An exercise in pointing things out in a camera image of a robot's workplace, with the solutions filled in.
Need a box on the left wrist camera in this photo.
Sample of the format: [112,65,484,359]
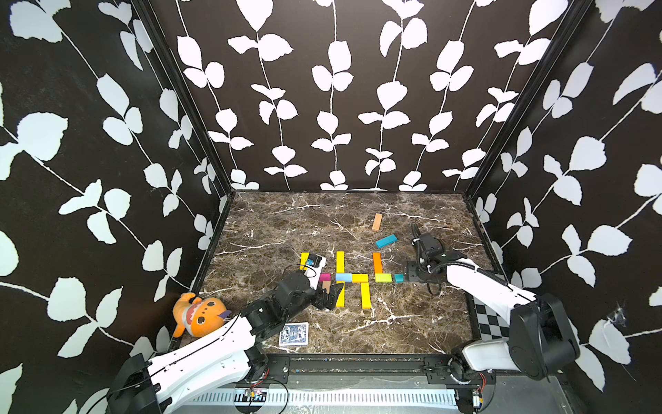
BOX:
[302,253,327,290]

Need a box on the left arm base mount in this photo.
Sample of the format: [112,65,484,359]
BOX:
[243,354,291,384]

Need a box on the lime green short block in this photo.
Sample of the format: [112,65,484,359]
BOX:
[375,274,393,283]

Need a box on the yellow long block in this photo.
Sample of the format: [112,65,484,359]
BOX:
[300,253,310,270]

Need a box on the amber long block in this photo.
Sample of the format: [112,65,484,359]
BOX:
[360,282,372,310]

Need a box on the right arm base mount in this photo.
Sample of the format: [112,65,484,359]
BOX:
[421,355,496,388]

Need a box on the orange plush toy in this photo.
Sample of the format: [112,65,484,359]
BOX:
[172,293,231,338]

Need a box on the cyan long block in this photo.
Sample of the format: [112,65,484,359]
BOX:
[375,234,398,249]

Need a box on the orange long block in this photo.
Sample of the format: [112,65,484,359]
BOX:
[372,253,384,274]

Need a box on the light blue short block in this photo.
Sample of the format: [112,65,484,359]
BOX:
[335,274,353,283]

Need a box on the amber short block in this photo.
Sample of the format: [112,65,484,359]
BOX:
[352,274,369,283]

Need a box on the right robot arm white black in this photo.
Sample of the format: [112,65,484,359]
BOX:
[405,224,581,384]

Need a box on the black white checkerboard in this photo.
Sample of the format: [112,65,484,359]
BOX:
[474,299,510,341]

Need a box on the natural wood long block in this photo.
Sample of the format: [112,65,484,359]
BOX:
[372,213,383,232]

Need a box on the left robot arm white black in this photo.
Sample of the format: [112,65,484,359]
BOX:
[105,270,343,413]

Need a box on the white perforated rail strip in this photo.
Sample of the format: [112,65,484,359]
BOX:
[186,387,457,410]

